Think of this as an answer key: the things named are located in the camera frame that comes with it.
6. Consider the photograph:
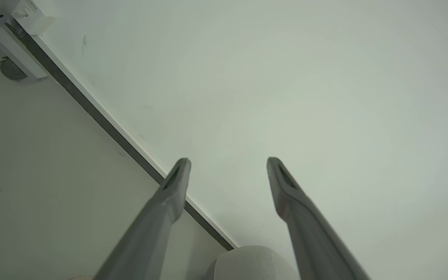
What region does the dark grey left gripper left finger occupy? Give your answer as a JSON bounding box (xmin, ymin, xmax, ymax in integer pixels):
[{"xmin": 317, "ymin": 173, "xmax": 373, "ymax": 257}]
[{"xmin": 94, "ymin": 157, "xmax": 192, "ymax": 280}]

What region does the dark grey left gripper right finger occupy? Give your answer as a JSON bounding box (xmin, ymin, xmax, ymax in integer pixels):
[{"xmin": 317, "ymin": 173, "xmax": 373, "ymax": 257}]
[{"xmin": 266, "ymin": 157, "xmax": 371, "ymax": 280}]

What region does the grey rounded padded object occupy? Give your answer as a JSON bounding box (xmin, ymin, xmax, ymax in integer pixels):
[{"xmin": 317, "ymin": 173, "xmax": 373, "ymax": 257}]
[{"xmin": 203, "ymin": 245, "xmax": 301, "ymax": 280}]

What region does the grey and white baseboard strip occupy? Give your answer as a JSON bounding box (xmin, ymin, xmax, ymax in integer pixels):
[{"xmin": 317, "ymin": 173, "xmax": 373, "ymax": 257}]
[{"xmin": 5, "ymin": 19, "xmax": 238, "ymax": 251}]

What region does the grey round floor stopper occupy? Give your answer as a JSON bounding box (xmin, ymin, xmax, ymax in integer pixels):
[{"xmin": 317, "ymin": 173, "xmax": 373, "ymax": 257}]
[{"xmin": 0, "ymin": 56, "xmax": 28, "ymax": 81}]

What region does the white wall junction box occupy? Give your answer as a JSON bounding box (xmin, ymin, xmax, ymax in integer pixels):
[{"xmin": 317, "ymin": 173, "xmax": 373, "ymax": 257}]
[{"xmin": 11, "ymin": 0, "xmax": 58, "ymax": 36}]

